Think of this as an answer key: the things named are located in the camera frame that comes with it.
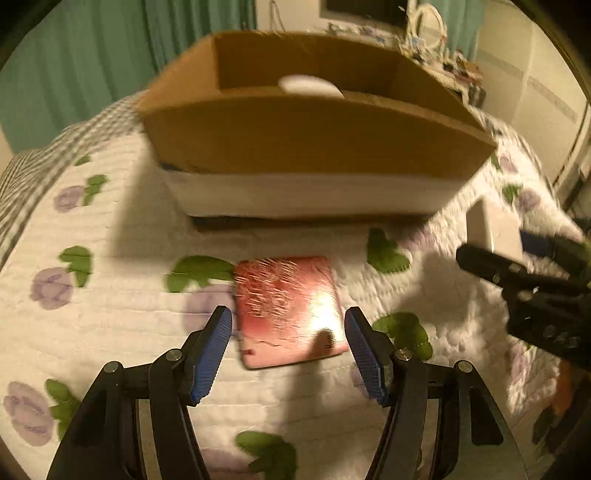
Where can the red shiny card case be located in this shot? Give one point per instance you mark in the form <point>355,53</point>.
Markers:
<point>287,311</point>

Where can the oval white mirror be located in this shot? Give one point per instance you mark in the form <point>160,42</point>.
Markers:
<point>425,23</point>

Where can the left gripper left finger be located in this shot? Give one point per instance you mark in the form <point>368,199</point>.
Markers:
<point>103,440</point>

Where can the white box charger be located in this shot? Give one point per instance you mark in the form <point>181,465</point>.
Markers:
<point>490,227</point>

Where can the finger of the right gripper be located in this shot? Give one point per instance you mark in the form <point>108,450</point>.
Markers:
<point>513,277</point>
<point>554,246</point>

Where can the grey checkered blanket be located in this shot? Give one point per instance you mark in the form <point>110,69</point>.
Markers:
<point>31,173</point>

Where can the white louvered wardrobe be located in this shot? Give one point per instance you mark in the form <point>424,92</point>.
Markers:
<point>530,86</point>

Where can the brown cardboard box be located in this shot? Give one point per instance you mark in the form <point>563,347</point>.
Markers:
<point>231,143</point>

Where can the green right curtain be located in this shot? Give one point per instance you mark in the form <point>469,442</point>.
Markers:
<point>463,20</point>

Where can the white cylindrical bottle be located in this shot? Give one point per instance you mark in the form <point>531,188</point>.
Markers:
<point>306,85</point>

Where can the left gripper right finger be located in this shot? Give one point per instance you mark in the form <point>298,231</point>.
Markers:
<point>472,438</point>

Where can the large green curtain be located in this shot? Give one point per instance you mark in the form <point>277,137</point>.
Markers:
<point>85,55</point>

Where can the white dressing table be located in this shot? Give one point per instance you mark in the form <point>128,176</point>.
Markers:
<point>460,76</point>

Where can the black wall television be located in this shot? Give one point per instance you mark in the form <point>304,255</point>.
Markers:
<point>392,12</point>

